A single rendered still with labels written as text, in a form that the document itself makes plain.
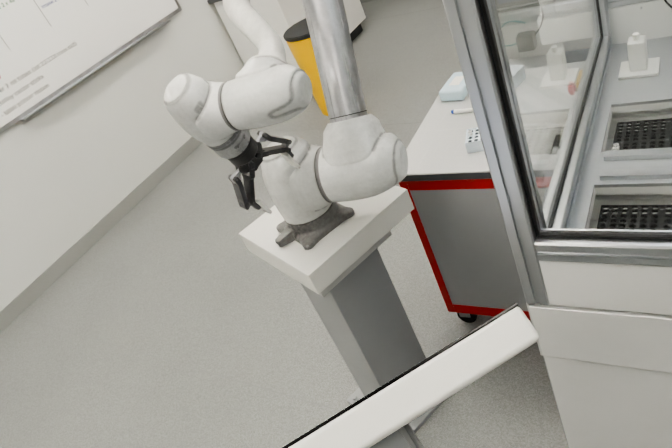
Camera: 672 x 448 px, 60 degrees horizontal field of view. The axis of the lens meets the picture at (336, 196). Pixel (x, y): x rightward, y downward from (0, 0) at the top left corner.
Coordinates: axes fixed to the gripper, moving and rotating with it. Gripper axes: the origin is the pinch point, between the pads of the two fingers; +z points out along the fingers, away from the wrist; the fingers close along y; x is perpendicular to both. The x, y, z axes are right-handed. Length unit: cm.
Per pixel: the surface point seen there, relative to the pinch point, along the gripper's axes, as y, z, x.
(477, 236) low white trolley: 27, 67, -25
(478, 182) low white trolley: 37, 46, -26
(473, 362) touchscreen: -20, -38, -75
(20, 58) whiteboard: 23, 53, 287
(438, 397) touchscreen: -25, -39, -73
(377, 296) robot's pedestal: -7, 51, -12
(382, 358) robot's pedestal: -22, 68, -16
